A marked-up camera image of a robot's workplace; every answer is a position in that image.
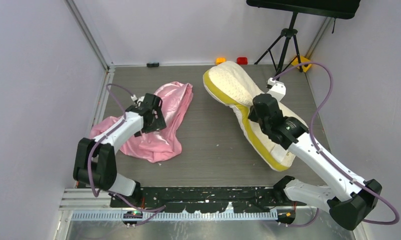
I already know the pink floral pillowcase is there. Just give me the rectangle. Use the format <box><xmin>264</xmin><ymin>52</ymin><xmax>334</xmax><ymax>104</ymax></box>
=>
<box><xmin>89</xmin><ymin>81</ymin><xmax>194</xmax><ymax>164</ymax></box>

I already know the white pillow with yellow trim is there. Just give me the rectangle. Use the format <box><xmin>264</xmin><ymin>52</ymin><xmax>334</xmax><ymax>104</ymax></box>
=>
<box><xmin>202</xmin><ymin>61</ymin><xmax>296</xmax><ymax>172</ymax></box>

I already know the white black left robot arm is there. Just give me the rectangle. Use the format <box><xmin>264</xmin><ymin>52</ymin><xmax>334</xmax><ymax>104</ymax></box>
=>
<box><xmin>72</xmin><ymin>93</ymin><xmax>166</xmax><ymax>207</ymax></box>

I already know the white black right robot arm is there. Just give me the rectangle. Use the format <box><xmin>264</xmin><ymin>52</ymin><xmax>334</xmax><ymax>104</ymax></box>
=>
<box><xmin>248</xmin><ymin>93</ymin><xmax>383</xmax><ymax>231</ymax></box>

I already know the red block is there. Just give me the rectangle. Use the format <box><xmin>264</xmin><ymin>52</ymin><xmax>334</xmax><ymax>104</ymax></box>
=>
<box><xmin>236</xmin><ymin>56</ymin><xmax>249</xmax><ymax>65</ymax></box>

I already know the black tripod stand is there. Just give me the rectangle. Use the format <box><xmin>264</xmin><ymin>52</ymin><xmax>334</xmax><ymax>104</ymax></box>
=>
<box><xmin>254</xmin><ymin>12</ymin><xmax>302</xmax><ymax>75</ymax></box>

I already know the orange block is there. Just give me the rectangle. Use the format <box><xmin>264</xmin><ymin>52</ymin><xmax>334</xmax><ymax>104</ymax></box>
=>
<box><xmin>215</xmin><ymin>57</ymin><xmax>227</xmax><ymax>66</ymax></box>

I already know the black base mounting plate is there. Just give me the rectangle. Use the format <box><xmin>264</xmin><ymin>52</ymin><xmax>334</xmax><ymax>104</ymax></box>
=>
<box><xmin>108</xmin><ymin>186</ymin><xmax>305</xmax><ymax>214</ymax></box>

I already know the black panel on tripod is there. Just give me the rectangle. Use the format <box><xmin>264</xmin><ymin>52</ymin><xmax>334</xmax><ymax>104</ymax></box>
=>
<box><xmin>246</xmin><ymin>0</ymin><xmax>360</xmax><ymax>20</ymax></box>

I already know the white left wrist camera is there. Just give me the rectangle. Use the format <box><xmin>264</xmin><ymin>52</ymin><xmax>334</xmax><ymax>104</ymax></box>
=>
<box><xmin>131</xmin><ymin>94</ymin><xmax>145</xmax><ymax>105</ymax></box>

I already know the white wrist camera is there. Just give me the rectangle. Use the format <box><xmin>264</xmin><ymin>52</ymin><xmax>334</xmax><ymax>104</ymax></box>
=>
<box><xmin>267</xmin><ymin>77</ymin><xmax>287</xmax><ymax>102</ymax></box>
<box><xmin>131</xmin><ymin>94</ymin><xmax>145</xmax><ymax>105</ymax></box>

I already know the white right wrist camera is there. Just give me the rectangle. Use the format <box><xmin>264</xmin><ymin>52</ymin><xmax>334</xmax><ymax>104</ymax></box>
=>
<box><xmin>267</xmin><ymin>77</ymin><xmax>287</xmax><ymax>102</ymax></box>

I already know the small black wall device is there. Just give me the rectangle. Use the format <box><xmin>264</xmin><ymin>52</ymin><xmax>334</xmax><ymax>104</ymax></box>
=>
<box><xmin>146</xmin><ymin>62</ymin><xmax>160</xmax><ymax>68</ymax></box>

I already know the yellow corner bracket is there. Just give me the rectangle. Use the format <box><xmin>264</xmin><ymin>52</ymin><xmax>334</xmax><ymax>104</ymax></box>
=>
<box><xmin>290</xmin><ymin>55</ymin><xmax>314</xmax><ymax>73</ymax></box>

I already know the aluminium frame rail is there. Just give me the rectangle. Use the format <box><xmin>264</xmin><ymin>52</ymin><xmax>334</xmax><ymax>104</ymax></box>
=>
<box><xmin>58</xmin><ymin>188</ymin><xmax>360</xmax><ymax>222</ymax></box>

